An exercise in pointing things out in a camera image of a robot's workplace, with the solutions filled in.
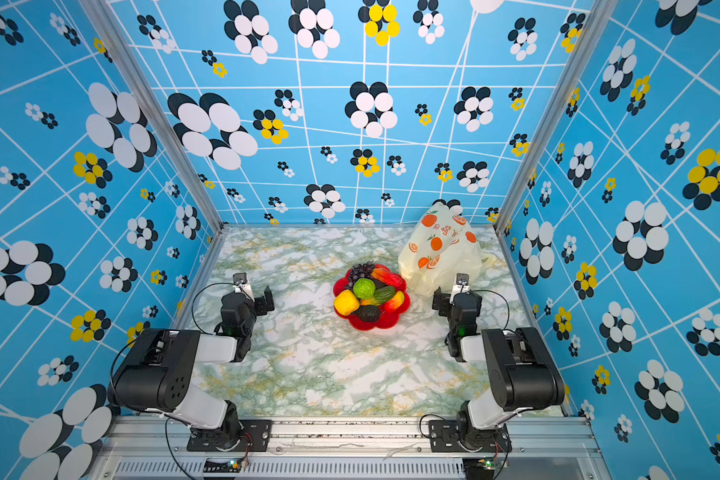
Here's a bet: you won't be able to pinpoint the dark avocado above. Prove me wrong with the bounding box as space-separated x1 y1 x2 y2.
354 305 381 324

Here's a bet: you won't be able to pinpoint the aluminium front rail frame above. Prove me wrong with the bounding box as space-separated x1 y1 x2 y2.
89 416 611 479

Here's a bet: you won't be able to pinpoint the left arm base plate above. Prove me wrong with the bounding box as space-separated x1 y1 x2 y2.
186 420 272 453

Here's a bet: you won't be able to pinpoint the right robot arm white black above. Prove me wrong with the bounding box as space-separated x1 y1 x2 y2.
432 285 565 452

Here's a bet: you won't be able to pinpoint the left corner aluminium post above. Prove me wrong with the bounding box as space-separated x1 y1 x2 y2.
79 1 224 235

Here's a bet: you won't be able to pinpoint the corner aluminium post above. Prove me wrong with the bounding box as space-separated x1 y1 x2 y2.
495 0 618 234
79 1 224 235

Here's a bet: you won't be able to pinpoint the red flower-shaped plate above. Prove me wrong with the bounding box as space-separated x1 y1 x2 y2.
333 263 411 331

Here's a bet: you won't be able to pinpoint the dark purple grapes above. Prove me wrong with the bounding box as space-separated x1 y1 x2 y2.
348 262 376 288

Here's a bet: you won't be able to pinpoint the yellowish plastic bag orange print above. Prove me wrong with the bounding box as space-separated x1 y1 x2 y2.
398 201 484 296

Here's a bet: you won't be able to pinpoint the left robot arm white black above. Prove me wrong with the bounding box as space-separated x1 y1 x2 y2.
108 284 275 452

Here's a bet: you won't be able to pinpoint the red chili pepper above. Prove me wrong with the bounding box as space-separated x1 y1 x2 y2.
371 267 405 290

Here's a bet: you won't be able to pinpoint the right corner aluminium post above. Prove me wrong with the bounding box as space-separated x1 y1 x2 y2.
495 0 618 234

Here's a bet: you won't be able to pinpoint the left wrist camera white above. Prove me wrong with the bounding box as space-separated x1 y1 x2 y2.
232 272 254 299

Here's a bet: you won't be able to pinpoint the green bumpy fruit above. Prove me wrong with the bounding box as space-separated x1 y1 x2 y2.
352 278 377 300

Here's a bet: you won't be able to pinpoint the green cucumber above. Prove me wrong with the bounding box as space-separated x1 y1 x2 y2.
368 285 397 306

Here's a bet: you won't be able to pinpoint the yellow bell pepper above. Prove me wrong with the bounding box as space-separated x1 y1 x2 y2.
334 290 360 317

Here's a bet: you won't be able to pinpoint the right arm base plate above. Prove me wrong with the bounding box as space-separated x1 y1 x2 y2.
427 420 513 455

